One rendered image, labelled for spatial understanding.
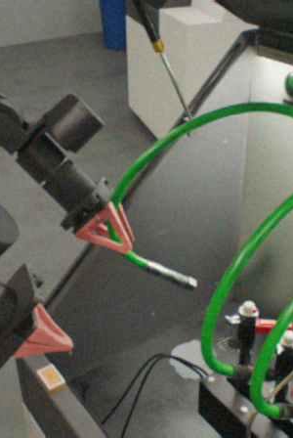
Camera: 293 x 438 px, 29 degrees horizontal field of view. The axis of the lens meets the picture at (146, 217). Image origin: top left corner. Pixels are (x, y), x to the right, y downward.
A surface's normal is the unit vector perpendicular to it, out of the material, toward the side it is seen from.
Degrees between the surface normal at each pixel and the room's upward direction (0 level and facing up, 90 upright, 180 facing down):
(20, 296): 45
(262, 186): 90
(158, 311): 90
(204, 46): 90
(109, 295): 90
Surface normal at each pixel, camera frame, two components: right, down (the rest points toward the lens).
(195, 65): 0.31, 0.48
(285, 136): -0.82, 0.30
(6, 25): 0.53, 0.43
